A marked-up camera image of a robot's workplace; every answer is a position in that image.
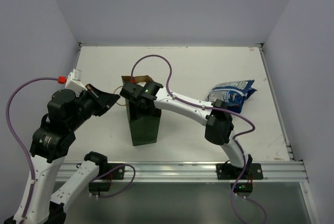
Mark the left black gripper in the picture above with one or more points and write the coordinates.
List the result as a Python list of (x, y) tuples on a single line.
[(95, 98)]

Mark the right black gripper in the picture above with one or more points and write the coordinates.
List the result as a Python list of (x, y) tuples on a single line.
[(129, 91)]

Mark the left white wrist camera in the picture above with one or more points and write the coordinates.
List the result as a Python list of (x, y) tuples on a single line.
[(73, 82)]

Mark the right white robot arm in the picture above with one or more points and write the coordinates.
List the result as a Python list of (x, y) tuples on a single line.
[(214, 116)]

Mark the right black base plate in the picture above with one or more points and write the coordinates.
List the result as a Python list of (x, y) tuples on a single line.
[(244, 186)]

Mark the blue snack packet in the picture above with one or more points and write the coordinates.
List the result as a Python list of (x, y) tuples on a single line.
[(238, 97), (221, 91)]

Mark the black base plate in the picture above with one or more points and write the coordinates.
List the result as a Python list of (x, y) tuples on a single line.
[(244, 186), (105, 182)]

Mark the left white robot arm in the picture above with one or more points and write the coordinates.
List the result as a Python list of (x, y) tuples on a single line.
[(46, 155)]

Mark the aluminium mounting rail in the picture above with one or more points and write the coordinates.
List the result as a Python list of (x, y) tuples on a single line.
[(211, 172)]

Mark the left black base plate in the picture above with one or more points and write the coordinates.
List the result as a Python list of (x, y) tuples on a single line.
[(105, 182)]

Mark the green paper bag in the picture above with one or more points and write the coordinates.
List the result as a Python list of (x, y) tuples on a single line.
[(143, 128)]

